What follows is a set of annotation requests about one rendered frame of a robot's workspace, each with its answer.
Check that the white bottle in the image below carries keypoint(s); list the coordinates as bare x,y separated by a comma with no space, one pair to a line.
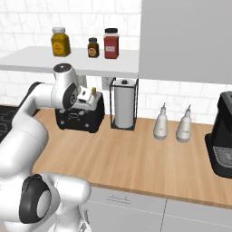
184,128
160,125

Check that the white wall socket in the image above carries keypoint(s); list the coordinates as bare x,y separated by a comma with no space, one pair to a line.
106,83

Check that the white paper towel roll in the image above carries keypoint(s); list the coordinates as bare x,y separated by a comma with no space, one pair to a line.
123,104

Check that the narrow grey drawer front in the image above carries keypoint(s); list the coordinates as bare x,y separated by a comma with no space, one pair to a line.
199,213

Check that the wide grey cupboard door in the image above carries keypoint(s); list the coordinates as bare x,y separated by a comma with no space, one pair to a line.
127,220

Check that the small brown jar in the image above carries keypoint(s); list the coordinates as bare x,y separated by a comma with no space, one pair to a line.
93,48

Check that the wide grey drawer front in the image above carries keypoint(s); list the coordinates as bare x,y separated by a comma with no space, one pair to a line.
145,204

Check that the grey wall cupboard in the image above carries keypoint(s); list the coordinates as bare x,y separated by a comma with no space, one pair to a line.
187,39

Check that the narrow grey cupboard door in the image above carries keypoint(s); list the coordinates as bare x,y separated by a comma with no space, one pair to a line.
196,226

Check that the yellow jar with white lid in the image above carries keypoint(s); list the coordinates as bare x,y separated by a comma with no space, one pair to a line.
60,43

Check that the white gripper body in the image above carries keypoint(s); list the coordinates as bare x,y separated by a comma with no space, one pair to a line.
88,103

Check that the black hob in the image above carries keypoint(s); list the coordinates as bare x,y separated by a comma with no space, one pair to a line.
7,117

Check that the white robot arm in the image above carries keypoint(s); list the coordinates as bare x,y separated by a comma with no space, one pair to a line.
21,145

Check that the black coffee machine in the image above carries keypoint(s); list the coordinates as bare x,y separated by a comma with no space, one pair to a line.
222,136

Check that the black toaster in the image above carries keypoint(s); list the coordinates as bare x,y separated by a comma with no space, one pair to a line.
81,119

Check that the red jar with black lid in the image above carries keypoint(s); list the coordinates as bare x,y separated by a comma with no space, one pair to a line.
111,45

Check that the yellow bread slice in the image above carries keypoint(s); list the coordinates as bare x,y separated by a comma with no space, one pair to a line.
94,90

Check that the white wall shelf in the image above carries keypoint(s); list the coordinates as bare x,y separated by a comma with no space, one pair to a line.
36,62

